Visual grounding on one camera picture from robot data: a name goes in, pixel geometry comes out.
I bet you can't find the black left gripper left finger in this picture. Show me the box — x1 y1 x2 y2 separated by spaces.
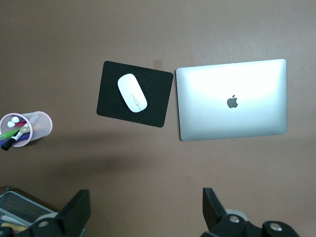
31 189 91 237

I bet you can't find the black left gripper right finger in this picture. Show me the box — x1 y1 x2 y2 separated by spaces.
201 187 300 237

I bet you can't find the silver laptop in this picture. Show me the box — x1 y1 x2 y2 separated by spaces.
175 58 288 142

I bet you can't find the pale yellow marker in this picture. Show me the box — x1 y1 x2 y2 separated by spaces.
1 222 29 234

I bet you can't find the black capped marker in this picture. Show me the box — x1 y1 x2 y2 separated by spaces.
0 134 22 152

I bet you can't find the white capped marker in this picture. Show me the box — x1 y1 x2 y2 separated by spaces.
6 117 21 128

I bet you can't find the black mesh desk tray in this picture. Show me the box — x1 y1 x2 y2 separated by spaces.
0 188 62 237

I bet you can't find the pink mesh pen cup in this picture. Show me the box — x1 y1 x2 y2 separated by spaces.
0 111 53 148

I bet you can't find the light green highlighter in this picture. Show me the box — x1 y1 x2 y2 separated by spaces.
0 126 32 142

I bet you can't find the white computer mouse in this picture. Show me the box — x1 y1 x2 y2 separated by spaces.
117 73 148 114

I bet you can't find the black mouse pad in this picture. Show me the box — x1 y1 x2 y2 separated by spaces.
96 60 174 128

